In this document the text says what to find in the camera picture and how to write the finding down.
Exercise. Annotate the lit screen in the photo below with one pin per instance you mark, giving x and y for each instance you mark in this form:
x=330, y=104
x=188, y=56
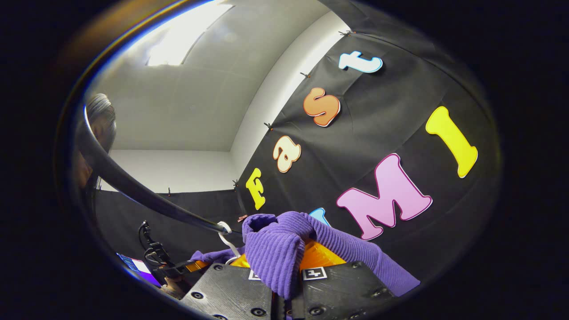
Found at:
x=140, y=269

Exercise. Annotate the purple ribbed cardigan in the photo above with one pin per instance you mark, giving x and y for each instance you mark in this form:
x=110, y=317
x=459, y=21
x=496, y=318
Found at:
x=275, y=249

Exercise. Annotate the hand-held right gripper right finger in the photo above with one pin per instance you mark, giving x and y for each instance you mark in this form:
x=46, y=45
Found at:
x=338, y=289

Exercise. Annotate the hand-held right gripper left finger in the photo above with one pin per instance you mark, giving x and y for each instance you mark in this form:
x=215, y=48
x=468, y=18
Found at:
x=231, y=293

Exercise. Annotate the person's head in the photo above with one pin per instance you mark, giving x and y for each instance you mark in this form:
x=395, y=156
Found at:
x=101, y=120

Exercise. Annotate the long ceiling light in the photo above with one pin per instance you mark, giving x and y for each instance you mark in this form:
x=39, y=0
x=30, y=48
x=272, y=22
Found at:
x=182, y=35

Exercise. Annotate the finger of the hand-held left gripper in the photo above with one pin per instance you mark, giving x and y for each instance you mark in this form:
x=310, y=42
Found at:
x=195, y=266

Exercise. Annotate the white clothes hanger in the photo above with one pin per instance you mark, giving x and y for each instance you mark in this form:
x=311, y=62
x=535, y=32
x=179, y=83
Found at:
x=226, y=238

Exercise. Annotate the black clothes rail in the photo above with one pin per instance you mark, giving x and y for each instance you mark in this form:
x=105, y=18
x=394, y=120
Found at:
x=129, y=186

